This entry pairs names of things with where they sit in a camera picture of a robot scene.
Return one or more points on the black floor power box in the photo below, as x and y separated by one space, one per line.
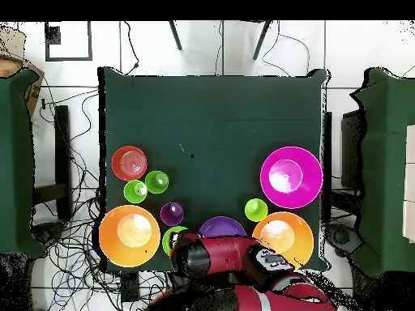
130 288

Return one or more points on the black square floor frame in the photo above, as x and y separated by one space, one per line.
68 59

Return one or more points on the black tripod leg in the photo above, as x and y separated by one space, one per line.
175 36
262 40

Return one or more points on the green side table cloth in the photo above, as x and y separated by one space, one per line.
16 162
385 162

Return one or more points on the green plastic cup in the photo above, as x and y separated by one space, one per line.
157 182
132 194
256 210

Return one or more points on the black stand bar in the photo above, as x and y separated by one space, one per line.
327 145
63 145

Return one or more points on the small red plastic bowl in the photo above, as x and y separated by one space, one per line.
129 163

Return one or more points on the large pink plastic bowl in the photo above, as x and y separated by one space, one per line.
291 197

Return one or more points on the dark green table cloth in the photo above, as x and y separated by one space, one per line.
210 107

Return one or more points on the black equipment box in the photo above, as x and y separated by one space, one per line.
351 145

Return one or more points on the brown cardboard box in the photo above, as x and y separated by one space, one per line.
34 94

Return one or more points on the large orange plastic bowl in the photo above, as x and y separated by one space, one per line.
129 256
301 236

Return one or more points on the purple plastic bowl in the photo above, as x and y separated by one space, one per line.
222 226

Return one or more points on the small green plastic bowl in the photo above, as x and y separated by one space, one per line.
166 241

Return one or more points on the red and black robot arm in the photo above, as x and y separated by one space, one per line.
227 256

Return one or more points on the purple plastic cup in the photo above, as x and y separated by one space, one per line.
171 216

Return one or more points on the grey round stand base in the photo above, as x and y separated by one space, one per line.
340 238

